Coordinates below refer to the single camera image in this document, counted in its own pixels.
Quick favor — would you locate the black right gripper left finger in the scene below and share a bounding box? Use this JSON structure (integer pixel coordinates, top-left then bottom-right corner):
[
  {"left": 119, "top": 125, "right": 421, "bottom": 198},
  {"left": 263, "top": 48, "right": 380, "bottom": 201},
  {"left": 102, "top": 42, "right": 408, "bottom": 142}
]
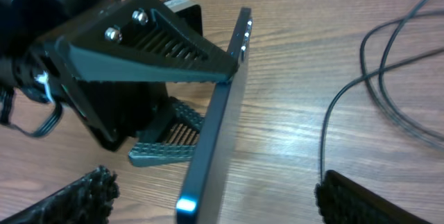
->
[{"left": 1, "top": 166, "right": 119, "bottom": 224}]

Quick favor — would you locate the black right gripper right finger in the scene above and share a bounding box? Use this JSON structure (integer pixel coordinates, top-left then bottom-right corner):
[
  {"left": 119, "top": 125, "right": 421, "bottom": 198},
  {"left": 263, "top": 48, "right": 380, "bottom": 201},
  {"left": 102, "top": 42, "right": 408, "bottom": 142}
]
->
[{"left": 315, "top": 170, "right": 430, "bottom": 224}]

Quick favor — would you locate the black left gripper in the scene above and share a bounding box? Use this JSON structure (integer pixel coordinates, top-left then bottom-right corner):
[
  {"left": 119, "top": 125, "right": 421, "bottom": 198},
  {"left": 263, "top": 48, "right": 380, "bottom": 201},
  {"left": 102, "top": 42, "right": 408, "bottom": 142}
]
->
[{"left": 1, "top": 0, "right": 238, "bottom": 167}]

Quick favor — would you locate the blue Galaxy smartphone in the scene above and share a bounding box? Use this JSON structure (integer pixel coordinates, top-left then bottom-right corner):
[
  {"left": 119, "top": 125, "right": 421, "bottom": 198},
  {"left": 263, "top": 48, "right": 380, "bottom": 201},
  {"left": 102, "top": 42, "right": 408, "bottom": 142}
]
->
[{"left": 176, "top": 8, "right": 253, "bottom": 224}]

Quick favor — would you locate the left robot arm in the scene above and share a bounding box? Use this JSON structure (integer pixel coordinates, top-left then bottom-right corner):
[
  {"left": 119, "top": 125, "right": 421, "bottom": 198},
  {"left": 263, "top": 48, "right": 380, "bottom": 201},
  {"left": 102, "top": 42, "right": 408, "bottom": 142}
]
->
[{"left": 1, "top": 0, "right": 240, "bottom": 166}]

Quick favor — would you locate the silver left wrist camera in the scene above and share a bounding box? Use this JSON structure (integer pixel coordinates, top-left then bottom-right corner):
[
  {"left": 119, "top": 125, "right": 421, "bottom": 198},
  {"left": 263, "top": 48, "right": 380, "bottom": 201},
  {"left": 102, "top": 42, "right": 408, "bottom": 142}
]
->
[{"left": 163, "top": 0, "right": 200, "bottom": 13}]

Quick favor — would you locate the black USB charging cable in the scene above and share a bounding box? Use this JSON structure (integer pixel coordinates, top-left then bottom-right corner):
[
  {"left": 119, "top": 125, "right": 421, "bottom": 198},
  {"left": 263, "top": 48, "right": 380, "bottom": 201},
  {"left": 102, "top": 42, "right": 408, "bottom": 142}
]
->
[{"left": 318, "top": 0, "right": 444, "bottom": 183}]

